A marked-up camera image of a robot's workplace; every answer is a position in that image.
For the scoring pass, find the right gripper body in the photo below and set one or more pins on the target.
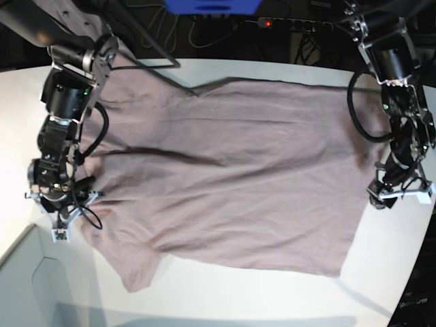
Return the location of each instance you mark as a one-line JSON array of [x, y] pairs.
[[63, 209]]

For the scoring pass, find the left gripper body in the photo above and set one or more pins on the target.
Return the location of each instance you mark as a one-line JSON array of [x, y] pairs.
[[384, 194]]

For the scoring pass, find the mauve t-shirt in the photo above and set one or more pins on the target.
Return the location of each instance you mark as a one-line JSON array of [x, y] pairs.
[[245, 174]]

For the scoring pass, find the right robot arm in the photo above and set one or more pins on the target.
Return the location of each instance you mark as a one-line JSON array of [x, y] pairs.
[[80, 69]]

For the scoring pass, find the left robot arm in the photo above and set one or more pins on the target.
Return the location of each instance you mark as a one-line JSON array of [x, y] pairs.
[[380, 30]]

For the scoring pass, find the white cardboard box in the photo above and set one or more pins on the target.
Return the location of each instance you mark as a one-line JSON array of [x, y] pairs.
[[47, 284]]

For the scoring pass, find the black power strip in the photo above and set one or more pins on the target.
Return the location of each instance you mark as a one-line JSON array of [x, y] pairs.
[[294, 25]]

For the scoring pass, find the blue plastic bin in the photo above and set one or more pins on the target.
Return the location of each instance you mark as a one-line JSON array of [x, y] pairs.
[[191, 7]]

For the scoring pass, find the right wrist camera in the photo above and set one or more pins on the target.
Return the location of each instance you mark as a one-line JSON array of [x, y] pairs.
[[61, 234]]

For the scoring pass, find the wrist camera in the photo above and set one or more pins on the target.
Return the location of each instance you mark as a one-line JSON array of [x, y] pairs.
[[424, 197], [61, 234]]

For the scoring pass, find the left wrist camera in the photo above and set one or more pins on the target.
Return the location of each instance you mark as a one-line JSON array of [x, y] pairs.
[[424, 197]]

